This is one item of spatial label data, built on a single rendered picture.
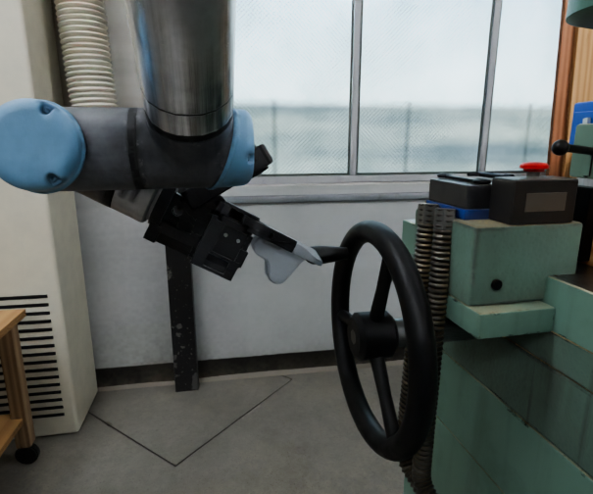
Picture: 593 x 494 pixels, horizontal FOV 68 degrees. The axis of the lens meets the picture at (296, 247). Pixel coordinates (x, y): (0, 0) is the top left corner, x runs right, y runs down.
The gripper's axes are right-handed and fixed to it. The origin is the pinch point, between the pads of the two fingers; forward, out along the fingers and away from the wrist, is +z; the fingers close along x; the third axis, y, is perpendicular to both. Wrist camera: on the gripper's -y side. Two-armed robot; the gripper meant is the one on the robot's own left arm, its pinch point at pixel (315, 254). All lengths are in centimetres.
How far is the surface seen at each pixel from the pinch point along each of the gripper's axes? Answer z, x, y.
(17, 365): -43, -91, 75
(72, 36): -75, -107, -24
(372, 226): 2.9, 6.0, -6.0
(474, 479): 37.5, 0.7, 19.1
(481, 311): 15.7, 13.0, -3.0
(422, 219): 9.3, 3.5, -10.1
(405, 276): 5.3, 14.1, -2.4
